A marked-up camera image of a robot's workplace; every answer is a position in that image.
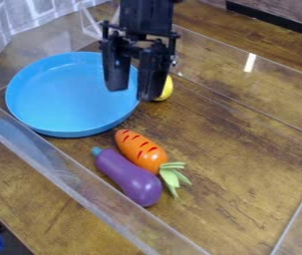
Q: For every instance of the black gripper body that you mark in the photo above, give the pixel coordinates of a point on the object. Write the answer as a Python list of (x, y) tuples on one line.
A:
[(142, 31)]

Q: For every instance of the orange toy carrot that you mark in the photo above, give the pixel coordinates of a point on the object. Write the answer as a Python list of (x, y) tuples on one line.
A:
[(147, 154)]

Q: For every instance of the purple toy eggplant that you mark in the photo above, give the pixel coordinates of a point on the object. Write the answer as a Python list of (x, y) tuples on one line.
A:
[(139, 185)]

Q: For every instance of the dark board in background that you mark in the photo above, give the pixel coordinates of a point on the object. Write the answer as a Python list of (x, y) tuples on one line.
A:
[(264, 16)]

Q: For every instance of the blue round plate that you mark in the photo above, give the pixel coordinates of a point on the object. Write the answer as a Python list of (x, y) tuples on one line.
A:
[(58, 96)]

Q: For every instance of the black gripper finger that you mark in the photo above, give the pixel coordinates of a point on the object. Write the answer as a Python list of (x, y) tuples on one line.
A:
[(117, 64), (153, 71)]

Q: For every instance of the clear acrylic tray wall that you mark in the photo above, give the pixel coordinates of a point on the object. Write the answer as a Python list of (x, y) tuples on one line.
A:
[(150, 234)]

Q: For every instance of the clear acrylic stand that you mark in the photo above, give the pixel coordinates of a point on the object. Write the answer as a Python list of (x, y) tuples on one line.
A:
[(91, 26)]

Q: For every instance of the yellow toy lemon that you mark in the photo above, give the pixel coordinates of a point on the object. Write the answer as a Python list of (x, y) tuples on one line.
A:
[(166, 91)]

